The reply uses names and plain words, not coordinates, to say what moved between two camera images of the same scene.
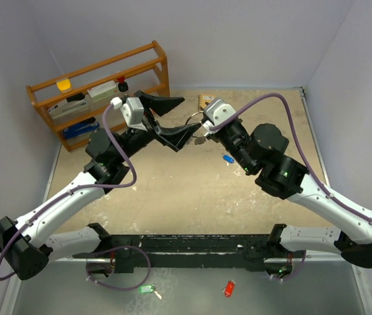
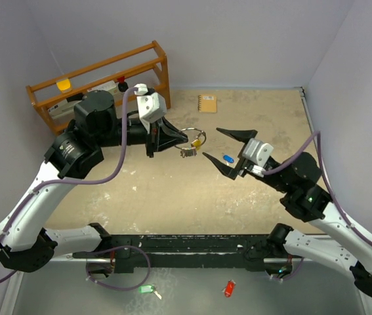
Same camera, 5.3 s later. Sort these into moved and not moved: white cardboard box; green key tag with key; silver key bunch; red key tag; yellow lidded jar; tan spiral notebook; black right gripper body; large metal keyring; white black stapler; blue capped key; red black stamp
Moved: silver key bunch; black right gripper body; large metal keyring
Not moved: red black stamp; green key tag with key; yellow lidded jar; white black stapler; blue capped key; tan spiral notebook; red key tag; white cardboard box
